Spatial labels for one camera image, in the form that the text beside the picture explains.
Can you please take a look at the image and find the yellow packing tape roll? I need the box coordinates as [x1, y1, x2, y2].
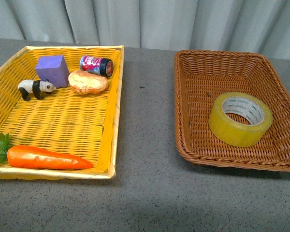
[208, 92, 273, 147]

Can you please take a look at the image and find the yellow wicker basket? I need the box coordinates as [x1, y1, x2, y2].
[0, 45, 124, 180]

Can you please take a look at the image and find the brown wicker basket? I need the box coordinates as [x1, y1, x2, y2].
[174, 50, 290, 172]

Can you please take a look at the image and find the small red labelled can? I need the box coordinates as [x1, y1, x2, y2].
[79, 55, 114, 78]

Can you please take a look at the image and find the toy bread loaf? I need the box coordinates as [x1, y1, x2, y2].
[68, 70, 109, 95]

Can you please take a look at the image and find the purple foam block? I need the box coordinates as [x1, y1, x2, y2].
[35, 55, 70, 88]

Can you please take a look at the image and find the toy panda figure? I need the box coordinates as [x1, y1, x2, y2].
[17, 80, 57, 101]

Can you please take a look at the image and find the orange toy carrot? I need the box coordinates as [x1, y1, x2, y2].
[0, 133, 93, 170]

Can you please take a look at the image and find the grey pleated curtain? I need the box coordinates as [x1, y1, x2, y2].
[0, 0, 290, 59]

